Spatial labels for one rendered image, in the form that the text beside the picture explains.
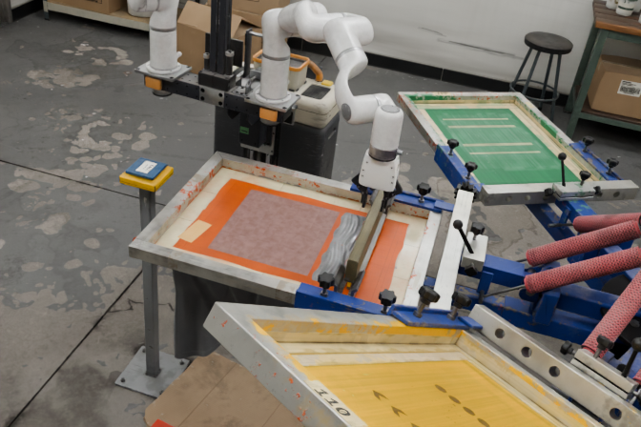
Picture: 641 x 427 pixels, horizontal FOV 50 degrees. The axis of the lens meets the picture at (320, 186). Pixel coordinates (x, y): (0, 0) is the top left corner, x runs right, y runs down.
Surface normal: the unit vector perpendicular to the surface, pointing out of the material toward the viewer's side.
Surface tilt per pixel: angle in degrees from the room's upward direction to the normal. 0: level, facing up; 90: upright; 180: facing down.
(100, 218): 0
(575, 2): 90
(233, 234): 0
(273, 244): 0
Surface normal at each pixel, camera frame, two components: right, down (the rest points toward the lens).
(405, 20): -0.29, 0.48
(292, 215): 0.11, -0.84
